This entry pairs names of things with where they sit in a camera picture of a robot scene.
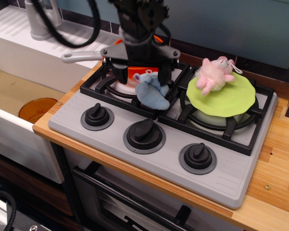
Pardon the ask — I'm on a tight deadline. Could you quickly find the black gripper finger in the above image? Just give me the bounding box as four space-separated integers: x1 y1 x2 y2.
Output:
111 61 129 84
158 60 171 86

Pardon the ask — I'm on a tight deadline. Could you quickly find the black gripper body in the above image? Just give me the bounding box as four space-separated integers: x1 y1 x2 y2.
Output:
100 28 181 69

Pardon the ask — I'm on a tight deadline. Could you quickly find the pink plush toy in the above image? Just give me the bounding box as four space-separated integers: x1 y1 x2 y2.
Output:
195 56 243 96

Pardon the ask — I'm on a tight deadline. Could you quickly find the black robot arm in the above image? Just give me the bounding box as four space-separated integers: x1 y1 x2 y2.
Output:
101 0 181 85

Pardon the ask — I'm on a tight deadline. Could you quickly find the black left burner grate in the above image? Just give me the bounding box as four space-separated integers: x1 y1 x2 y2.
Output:
80 62 190 119

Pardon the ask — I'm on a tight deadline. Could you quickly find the black burner grate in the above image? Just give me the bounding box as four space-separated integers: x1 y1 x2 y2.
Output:
80 62 190 119
158 66 278 155

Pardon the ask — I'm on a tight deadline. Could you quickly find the blue plush toy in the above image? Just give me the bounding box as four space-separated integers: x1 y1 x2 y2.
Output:
133 70 170 110

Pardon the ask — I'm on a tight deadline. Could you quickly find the black left stove knob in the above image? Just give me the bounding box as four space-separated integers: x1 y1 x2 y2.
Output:
80 103 114 131

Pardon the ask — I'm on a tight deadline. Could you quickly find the black stove knob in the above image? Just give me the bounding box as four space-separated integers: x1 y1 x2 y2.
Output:
123 118 166 154
179 143 217 175
80 103 114 131

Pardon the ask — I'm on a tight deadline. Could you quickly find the black middle stove knob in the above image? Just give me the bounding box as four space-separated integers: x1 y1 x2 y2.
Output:
123 118 166 154

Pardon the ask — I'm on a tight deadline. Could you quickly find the green round cloth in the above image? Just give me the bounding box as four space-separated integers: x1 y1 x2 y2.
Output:
186 72 256 117

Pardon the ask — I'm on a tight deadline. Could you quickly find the grey toy faucet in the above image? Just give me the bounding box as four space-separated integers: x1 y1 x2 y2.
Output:
25 0 62 40

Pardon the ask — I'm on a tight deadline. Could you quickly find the white toy sink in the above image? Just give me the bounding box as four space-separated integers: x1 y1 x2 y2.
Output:
0 5 123 185

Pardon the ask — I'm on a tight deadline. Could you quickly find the black right stove knob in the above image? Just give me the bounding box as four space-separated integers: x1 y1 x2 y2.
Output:
179 143 217 175

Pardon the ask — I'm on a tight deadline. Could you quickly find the black right burner grate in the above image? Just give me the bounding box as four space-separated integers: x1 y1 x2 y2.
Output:
158 66 278 155

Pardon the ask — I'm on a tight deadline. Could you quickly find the grey toy stove top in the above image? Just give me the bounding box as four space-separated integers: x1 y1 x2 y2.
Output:
48 89 265 208

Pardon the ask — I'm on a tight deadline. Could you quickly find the toy oven door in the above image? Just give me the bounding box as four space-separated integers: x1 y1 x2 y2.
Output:
62 148 256 231

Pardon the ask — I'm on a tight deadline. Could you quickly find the orange pot grey handle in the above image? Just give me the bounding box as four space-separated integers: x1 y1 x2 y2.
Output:
61 35 164 79

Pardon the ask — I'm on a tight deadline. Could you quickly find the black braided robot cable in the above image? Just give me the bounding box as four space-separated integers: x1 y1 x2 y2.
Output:
31 0 101 49

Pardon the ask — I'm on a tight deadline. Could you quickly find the black braided cable lower left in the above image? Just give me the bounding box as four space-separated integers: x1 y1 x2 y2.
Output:
0 190 17 231

